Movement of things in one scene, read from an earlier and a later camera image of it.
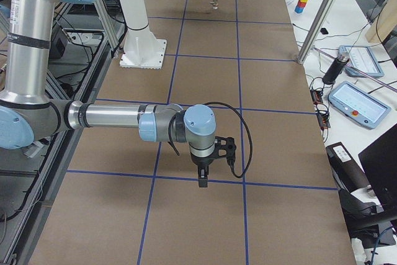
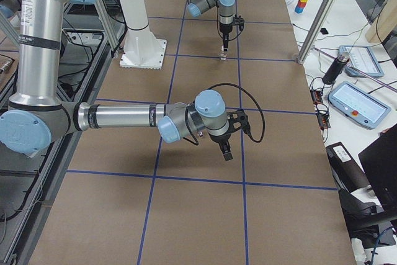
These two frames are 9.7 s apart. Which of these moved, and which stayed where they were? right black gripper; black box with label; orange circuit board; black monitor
Moved: right black gripper
Stayed: orange circuit board; black monitor; black box with label
